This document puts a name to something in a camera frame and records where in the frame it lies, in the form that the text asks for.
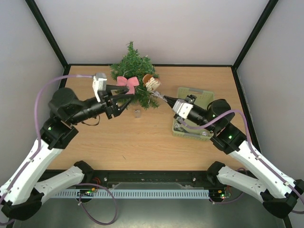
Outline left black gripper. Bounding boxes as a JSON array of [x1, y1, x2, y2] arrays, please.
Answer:
[[69, 85, 136, 125]]

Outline pink fabric bow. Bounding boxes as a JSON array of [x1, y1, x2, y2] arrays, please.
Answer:
[[116, 76, 140, 95]]

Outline brown round doll ornament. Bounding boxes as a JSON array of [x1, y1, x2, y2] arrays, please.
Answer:
[[142, 74, 161, 92]]

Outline clear plastic battery box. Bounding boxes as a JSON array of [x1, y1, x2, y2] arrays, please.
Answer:
[[133, 109, 141, 118]]

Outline small green christmas tree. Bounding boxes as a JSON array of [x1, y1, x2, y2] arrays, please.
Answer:
[[110, 41, 161, 110]]

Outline green perforated plastic basket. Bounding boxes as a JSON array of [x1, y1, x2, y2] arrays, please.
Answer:
[[172, 86, 215, 141]]

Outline silver star ornament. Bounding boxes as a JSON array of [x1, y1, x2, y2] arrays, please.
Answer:
[[152, 91, 167, 102]]

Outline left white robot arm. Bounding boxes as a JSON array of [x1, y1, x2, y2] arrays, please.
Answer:
[[0, 85, 134, 220]]

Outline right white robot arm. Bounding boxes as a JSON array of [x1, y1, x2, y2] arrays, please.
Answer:
[[163, 95, 304, 219]]

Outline silver word ornament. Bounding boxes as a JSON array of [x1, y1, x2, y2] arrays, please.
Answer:
[[173, 123, 188, 133]]

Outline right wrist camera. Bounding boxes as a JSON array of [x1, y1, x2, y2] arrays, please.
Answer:
[[174, 99, 193, 119]]

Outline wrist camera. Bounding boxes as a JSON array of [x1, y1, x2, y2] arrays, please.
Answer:
[[92, 73, 107, 102], [174, 99, 193, 119]]

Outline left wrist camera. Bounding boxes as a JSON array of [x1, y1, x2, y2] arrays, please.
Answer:
[[92, 73, 107, 102]]

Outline black aluminium front rail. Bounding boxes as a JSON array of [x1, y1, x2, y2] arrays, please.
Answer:
[[93, 170, 209, 184]]

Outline white slotted cable duct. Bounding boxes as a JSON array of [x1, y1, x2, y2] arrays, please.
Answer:
[[53, 189, 209, 199]]

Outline purple cable loop front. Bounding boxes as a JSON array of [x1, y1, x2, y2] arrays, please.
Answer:
[[77, 185, 118, 225]]

